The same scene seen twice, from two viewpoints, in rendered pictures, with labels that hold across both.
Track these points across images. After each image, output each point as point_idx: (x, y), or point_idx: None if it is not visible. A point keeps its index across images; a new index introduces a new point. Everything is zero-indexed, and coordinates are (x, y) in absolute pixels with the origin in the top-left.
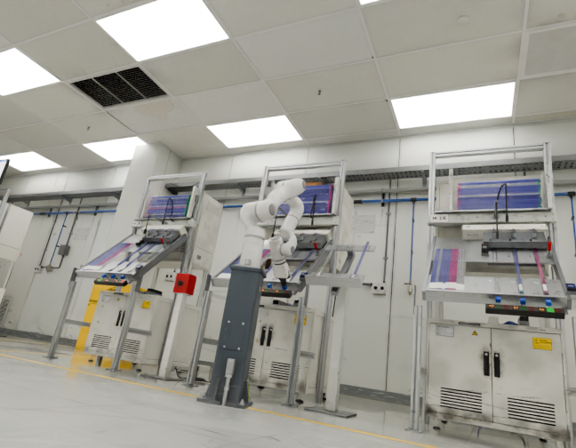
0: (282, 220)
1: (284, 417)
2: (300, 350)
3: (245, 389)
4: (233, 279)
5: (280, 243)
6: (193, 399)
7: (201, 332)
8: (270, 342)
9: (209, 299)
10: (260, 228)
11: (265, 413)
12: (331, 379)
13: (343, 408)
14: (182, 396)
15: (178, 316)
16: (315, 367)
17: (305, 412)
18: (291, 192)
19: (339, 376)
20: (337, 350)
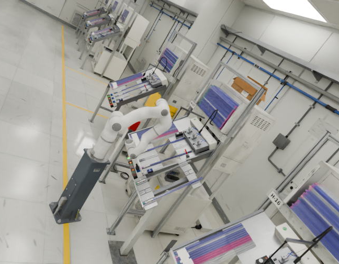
0: (200, 112)
1: (59, 244)
2: (127, 210)
3: (71, 214)
4: (82, 157)
5: (129, 146)
6: (52, 200)
7: (113, 159)
8: None
9: (124, 143)
10: (109, 134)
11: (57, 235)
12: (128, 239)
13: (155, 252)
14: (54, 195)
15: (122, 140)
16: (156, 219)
17: (99, 244)
18: (151, 114)
19: (133, 241)
20: (137, 228)
